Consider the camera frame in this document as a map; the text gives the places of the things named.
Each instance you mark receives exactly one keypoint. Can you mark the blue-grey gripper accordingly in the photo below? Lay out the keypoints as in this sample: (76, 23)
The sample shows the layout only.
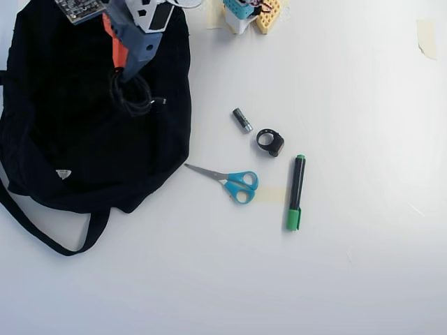
(140, 56)

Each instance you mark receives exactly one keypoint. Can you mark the white and teal robot arm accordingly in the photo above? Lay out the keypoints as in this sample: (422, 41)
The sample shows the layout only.
(239, 24)

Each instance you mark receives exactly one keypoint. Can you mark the black fabric bag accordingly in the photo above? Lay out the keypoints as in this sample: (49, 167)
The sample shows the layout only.
(70, 139)

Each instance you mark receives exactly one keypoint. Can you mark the long beige tape strip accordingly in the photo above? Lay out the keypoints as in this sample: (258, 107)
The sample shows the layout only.
(213, 15)

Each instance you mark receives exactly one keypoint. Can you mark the black cylindrical battery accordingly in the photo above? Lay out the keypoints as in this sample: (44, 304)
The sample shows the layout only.
(242, 120)

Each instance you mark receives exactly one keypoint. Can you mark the yellow perforated base block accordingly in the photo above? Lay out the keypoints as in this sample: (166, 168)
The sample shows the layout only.
(269, 19)

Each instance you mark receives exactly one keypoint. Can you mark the small beige tape strip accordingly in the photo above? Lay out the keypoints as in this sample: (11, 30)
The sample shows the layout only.
(270, 194)

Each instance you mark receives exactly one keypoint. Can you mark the green and black marker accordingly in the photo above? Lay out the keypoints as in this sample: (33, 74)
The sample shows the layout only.
(297, 185)

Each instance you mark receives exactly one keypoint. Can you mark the torn beige tape piece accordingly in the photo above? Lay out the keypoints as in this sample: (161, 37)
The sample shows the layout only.
(427, 38)

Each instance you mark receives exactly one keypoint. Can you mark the square camera circuit board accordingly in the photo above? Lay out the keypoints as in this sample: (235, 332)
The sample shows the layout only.
(82, 7)

